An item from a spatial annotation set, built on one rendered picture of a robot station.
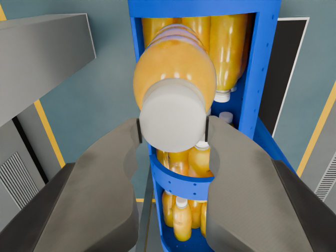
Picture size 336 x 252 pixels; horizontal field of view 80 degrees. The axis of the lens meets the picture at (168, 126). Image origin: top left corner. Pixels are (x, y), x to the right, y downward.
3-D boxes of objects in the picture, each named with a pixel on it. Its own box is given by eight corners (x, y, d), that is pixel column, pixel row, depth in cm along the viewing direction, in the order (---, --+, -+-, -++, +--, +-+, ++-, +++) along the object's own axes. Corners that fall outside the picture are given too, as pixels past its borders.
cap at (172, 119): (165, 68, 12) (163, 78, 10) (216, 104, 13) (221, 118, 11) (132, 115, 13) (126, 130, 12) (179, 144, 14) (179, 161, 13)
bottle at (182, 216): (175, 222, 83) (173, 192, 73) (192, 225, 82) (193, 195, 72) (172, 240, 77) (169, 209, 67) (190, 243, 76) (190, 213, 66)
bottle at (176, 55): (170, 11, 26) (158, 26, 10) (211, 44, 28) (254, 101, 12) (142, 56, 29) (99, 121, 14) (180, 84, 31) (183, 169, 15)
